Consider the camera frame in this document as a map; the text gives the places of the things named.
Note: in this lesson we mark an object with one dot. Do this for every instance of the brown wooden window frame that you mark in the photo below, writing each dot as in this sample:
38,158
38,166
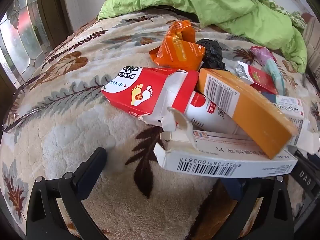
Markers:
50,10

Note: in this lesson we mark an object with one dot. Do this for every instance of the red cigarette pack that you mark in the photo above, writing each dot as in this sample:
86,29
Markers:
261,80

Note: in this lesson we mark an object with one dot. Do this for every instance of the black plastic bag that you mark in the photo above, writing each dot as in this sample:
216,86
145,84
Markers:
212,52

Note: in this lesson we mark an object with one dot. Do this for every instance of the stained glass window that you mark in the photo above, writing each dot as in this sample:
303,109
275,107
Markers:
22,35

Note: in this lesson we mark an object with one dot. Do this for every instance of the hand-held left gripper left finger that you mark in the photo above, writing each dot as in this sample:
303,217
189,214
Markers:
93,161

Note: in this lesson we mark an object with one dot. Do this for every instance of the small white medicine box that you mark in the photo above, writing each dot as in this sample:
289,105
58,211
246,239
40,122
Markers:
290,107

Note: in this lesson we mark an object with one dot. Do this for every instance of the long white barcode box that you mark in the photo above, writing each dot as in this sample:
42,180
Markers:
225,160

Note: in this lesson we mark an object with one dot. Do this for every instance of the leaf print blanket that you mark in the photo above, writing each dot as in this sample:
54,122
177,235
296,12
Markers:
75,120

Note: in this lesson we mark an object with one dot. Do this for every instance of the orange cardboard box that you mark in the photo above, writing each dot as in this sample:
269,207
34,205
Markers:
250,110

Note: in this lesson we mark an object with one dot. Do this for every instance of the pink and red wrapper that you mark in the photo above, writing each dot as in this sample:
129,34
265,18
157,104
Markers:
261,55

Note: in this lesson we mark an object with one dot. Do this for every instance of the striped floral pillow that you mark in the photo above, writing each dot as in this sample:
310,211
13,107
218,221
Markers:
312,42

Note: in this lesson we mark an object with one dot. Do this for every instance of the red and white torn carton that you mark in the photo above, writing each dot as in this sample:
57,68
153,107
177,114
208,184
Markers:
150,90

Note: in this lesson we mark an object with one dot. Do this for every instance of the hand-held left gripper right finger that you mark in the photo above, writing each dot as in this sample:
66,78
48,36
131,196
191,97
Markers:
233,188

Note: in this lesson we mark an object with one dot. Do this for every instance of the green duvet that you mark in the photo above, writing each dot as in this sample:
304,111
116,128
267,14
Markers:
225,5

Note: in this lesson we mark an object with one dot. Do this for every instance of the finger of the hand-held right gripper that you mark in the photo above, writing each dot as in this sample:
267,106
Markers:
315,143

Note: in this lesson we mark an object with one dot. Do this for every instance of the orange crumpled packet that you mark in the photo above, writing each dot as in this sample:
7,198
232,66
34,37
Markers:
175,52

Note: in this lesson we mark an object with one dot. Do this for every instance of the white tube with red label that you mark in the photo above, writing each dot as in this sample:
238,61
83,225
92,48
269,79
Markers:
207,115

